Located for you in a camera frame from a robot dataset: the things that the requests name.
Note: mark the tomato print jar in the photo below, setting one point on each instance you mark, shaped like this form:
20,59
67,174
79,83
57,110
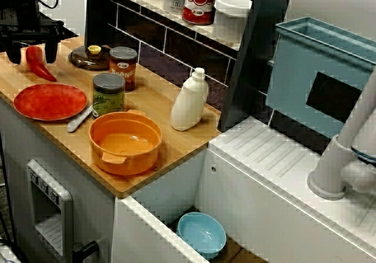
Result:
199,4

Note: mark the white detergent bottle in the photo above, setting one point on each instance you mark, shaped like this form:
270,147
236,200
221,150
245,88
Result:
188,104

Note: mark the green peas can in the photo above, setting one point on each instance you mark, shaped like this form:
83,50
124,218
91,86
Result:
108,98

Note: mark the grey toy faucet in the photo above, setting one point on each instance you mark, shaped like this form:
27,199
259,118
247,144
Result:
332,169

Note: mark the blue dish rack bin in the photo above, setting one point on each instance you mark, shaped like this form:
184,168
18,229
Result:
290,84

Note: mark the dark grey upright panel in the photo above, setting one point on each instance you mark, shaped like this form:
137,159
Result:
249,69

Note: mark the light blue bowl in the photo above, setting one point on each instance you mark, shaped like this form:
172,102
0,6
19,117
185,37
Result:
199,233

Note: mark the brown glass lid yellow knob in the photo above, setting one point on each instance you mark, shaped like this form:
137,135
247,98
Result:
85,60

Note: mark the red toy pepper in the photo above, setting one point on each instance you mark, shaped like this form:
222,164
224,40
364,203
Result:
38,63

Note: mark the brown beans can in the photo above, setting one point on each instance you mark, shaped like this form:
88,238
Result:
123,72

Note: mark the red round plate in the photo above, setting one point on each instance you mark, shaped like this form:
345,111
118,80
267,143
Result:
50,101

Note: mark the white toy sink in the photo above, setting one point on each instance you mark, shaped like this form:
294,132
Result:
264,172

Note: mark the medium clear white-lidded container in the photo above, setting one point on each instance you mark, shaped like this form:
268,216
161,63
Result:
232,19

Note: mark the grey dispenser panel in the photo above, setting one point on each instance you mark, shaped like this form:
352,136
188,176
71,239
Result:
66,216

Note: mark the orange plastic pot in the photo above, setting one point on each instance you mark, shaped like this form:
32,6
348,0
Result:
126,157

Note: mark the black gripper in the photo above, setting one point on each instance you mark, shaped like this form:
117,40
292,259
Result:
28,29

